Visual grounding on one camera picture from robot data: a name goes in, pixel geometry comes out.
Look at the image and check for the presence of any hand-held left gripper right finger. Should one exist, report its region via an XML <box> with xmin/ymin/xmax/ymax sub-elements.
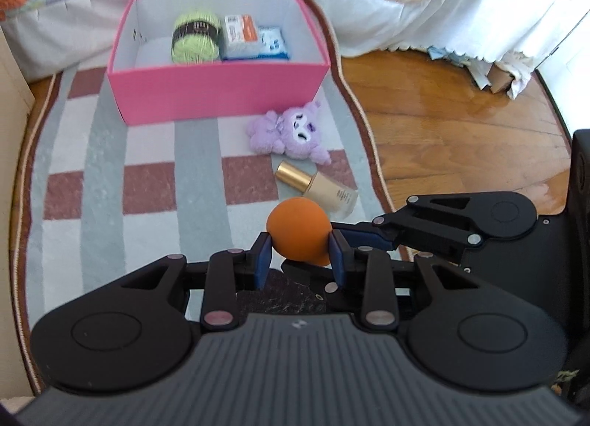
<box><xmin>327</xmin><ymin>229</ymin><xmax>482</xmax><ymax>331</ymax></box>

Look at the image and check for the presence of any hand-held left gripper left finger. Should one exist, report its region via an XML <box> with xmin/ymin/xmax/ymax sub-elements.
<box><xmin>117</xmin><ymin>231</ymin><xmax>274</xmax><ymax>331</ymax></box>

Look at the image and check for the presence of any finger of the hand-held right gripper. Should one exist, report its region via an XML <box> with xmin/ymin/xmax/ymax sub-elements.
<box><xmin>331</xmin><ymin>192</ymin><xmax>490</xmax><ymax>265</ymax></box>
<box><xmin>280</xmin><ymin>259</ymin><xmax>368</xmax><ymax>312</ymax></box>

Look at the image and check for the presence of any orange ball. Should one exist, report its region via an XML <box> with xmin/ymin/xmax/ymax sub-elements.
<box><xmin>267</xmin><ymin>198</ymin><xmax>333</xmax><ymax>267</ymax></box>

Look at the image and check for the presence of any gold-capped foundation bottle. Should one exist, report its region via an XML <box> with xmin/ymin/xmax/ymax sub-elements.
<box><xmin>275</xmin><ymin>161</ymin><xmax>359</xmax><ymax>219</ymax></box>

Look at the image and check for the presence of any purple plush toy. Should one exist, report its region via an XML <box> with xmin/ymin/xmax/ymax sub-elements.
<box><xmin>246</xmin><ymin>101</ymin><xmax>332</xmax><ymax>166</ymax></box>

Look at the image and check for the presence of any pink cardboard box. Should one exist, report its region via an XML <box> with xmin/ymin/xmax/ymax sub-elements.
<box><xmin>107</xmin><ymin>0</ymin><xmax>330</xmax><ymax>127</ymax></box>

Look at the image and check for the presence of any orange and white tissue packet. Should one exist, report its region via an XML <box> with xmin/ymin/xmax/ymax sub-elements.
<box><xmin>222</xmin><ymin>15</ymin><xmax>260</xmax><ymax>60</ymax></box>

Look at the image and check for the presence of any green yarn ball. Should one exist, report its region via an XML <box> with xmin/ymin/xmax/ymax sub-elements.
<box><xmin>170</xmin><ymin>11</ymin><xmax>223</xmax><ymax>63</ymax></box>

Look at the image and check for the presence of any checkered rug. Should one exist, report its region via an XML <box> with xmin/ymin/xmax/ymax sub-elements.
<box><xmin>13</xmin><ymin>0</ymin><xmax>413</xmax><ymax>401</ymax></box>

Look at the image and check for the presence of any brown cardboard piece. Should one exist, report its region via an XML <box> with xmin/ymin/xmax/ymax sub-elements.
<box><xmin>489</xmin><ymin>62</ymin><xmax>514</xmax><ymax>94</ymax></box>

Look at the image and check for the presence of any crumpled patterned paper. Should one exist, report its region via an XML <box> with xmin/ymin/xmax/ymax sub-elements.
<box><xmin>426</xmin><ymin>45</ymin><xmax>492</xmax><ymax>90</ymax></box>

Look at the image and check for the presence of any blue and white tissue pack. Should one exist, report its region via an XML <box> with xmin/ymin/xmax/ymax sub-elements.
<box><xmin>257</xmin><ymin>27</ymin><xmax>291</xmax><ymax>60</ymax></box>

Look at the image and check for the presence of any white bed skirt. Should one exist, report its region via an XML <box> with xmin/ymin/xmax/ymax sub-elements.
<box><xmin>0</xmin><ymin>0</ymin><xmax>590</xmax><ymax>101</ymax></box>

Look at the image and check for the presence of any cream cabinet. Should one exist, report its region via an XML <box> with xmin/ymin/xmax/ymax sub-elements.
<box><xmin>0</xmin><ymin>25</ymin><xmax>38</xmax><ymax>401</ymax></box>

